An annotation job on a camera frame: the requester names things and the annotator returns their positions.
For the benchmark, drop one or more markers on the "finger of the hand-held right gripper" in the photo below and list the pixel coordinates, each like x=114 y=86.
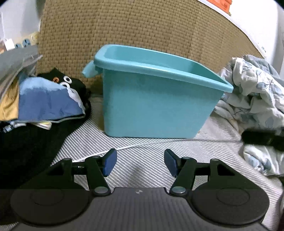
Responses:
x=255 y=137

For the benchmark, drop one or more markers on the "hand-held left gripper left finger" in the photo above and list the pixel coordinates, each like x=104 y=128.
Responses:
x=109 y=162

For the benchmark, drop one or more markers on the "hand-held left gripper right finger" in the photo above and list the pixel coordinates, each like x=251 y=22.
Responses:
x=171 y=162

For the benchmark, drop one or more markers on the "teal plastic storage bin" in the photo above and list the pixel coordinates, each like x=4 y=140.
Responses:
x=155 y=106

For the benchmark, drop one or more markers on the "white blue floral blanket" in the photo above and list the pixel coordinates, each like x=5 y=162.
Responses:
x=255 y=95

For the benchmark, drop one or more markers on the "white striped cloth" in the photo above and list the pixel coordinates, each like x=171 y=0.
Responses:
x=42 y=124

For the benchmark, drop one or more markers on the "pile of clothes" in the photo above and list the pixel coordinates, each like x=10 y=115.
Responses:
x=33 y=146

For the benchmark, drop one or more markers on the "blue cloth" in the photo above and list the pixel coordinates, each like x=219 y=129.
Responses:
x=46 y=100

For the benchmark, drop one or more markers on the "yellow cloth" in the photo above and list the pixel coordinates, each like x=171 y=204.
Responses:
x=8 y=106

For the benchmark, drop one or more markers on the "grey cushion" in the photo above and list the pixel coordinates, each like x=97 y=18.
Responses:
x=13 y=64

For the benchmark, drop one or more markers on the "orange first aid box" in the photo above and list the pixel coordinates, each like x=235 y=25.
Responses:
x=219 y=4

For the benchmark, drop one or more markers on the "woven rattan headboard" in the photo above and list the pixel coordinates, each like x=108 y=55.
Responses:
x=133 y=22

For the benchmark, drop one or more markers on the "yellow power strip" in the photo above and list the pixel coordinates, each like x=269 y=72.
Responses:
x=27 y=41

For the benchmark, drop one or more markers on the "white power adapter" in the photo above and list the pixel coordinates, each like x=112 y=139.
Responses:
x=8 y=43

